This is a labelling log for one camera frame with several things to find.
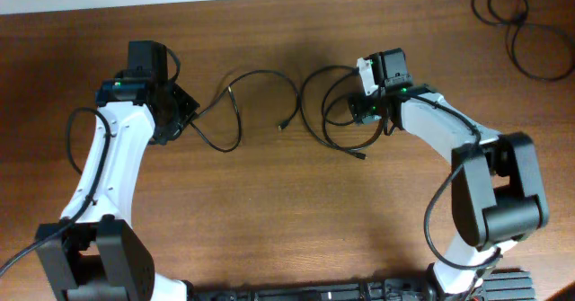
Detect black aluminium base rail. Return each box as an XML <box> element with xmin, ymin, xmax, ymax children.
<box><xmin>191</xmin><ymin>270</ymin><xmax>536</xmax><ymax>301</ymax></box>

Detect black usb cable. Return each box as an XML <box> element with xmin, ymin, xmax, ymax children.
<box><xmin>188</xmin><ymin>69</ymin><xmax>301</xmax><ymax>154</ymax></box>
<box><xmin>298</xmin><ymin>64</ymin><xmax>387</xmax><ymax>161</ymax></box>
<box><xmin>470</xmin><ymin>0</ymin><xmax>575</xmax><ymax>83</ymax></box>

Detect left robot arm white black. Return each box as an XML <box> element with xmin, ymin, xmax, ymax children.
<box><xmin>36</xmin><ymin>40</ymin><xmax>199</xmax><ymax>300</ymax></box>

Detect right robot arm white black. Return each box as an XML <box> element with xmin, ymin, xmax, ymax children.
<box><xmin>348</xmin><ymin>49</ymin><xmax>550</xmax><ymax>300</ymax></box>

